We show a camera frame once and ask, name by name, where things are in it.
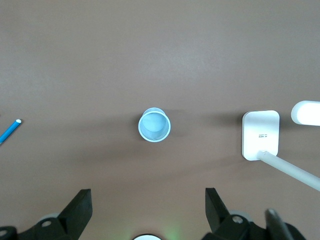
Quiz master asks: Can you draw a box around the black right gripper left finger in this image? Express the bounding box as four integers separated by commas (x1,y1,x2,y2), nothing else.
0,188,93,240

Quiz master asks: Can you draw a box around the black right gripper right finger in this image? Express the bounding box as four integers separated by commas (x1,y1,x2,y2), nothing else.
204,187,310,240

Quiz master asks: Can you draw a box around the blue marker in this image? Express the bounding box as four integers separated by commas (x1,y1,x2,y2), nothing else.
0,119,23,146

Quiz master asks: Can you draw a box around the white desk lamp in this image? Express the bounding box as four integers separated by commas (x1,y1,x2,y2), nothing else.
241,100,320,193

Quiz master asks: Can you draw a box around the blue mesh cup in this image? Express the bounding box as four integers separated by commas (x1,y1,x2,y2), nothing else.
137,107,173,143

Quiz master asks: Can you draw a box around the brown table cover mat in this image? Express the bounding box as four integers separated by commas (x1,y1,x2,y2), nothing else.
0,0,320,240

